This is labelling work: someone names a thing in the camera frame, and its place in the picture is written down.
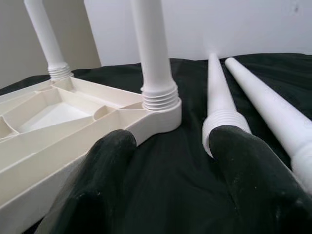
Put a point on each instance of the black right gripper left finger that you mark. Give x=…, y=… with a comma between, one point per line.
x=97, y=185

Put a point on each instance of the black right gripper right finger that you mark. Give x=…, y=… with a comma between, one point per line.
x=251, y=185

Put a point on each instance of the white plastic children table top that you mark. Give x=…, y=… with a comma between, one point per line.
x=61, y=114

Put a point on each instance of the white plastic table leg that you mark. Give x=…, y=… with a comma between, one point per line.
x=153, y=61
x=219, y=97
x=268, y=104
x=46, y=36

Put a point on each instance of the black table cloth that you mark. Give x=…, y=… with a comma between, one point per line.
x=170, y=170

